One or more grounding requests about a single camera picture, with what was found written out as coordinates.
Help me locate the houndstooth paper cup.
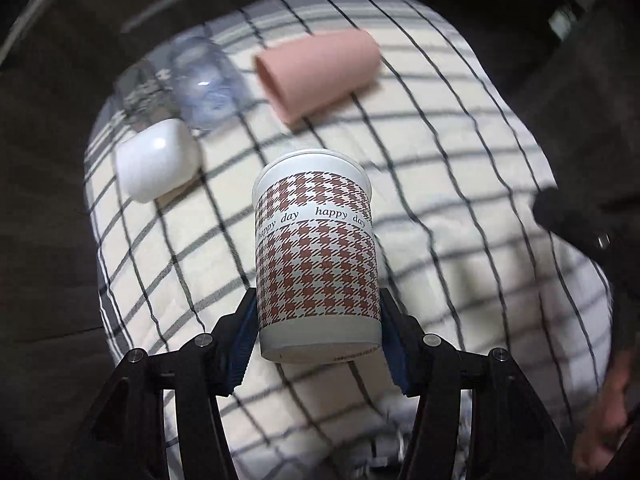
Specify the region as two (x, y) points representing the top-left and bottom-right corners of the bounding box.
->
(252, 148), (382, 364)

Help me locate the white ceramic cup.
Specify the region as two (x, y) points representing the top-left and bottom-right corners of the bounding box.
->
(115, 118), (202, 203)

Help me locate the clear bluish plastic cup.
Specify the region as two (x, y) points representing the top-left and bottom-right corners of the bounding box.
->
(169, 36), (253, 130)

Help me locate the pink plastic cup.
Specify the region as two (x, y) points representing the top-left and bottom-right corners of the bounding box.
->
(254, 29), (382, 126)

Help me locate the person hand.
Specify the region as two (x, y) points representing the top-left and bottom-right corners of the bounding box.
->
(573, 350), (636, 476)

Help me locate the checkered white cloth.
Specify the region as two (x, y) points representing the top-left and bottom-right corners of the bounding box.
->
(81, 0), (614, 480)

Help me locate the grey square glass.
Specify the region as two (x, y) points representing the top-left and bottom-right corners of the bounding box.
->
(113, 58), (179, 132)

